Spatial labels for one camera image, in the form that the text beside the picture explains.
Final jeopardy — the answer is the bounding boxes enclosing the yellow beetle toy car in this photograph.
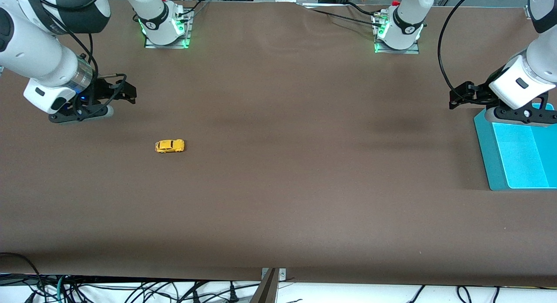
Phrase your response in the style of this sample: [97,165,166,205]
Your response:
[155,139,185,154]

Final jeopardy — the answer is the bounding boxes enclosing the teal plastic storage bin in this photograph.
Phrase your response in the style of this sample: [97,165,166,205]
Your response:
[473,104,557,191]

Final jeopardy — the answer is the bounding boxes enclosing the grey support beam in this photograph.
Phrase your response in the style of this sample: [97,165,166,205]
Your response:
[249,268,280,303]

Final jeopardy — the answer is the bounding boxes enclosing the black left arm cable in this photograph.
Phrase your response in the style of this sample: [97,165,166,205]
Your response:
[438,0,494,104]

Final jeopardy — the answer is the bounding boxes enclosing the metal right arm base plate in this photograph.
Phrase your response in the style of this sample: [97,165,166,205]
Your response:
[144,9,193,49]

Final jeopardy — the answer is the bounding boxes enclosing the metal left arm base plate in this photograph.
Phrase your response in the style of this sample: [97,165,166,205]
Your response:
[373,11,421,54]

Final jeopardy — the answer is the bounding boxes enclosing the black right base cables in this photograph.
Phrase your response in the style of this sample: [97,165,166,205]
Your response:
[173,0,210,21]

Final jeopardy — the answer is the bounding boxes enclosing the short black table cable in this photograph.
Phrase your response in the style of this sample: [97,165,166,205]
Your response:
[346,1,377,16]

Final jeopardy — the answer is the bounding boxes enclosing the long black table cable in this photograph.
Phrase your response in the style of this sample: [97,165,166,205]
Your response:
[300,3,383,27]

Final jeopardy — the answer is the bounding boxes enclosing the black looped floor cable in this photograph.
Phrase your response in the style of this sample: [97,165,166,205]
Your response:
[0,252,44,295]

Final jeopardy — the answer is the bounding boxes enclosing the tangled black floor cables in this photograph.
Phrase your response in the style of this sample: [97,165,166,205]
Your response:
[65,279,262,303]

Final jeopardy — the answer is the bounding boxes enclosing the metal table edge bracket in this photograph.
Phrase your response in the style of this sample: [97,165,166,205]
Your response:
[261,267,287,281]

